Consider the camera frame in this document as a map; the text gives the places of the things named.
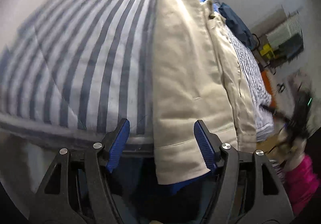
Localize striped blue white bed quilt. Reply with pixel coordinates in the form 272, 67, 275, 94
0, 0, 275, 154

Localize dark hanging clothes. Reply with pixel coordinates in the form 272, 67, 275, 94
274, 33, 304, 66

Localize beige and blue KEBER jacket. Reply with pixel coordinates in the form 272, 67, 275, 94
152, 0, 256, 185

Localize pink garment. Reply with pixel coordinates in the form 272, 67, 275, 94
285, 154, 320, 216

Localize orange stool with cushion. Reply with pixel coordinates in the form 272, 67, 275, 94
261, 70, 276, 107

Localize yellow box on rack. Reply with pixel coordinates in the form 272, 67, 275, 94
260, 43, 275, 62

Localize dark blue fleece garment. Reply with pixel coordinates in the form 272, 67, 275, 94
219, 3, 257, 50

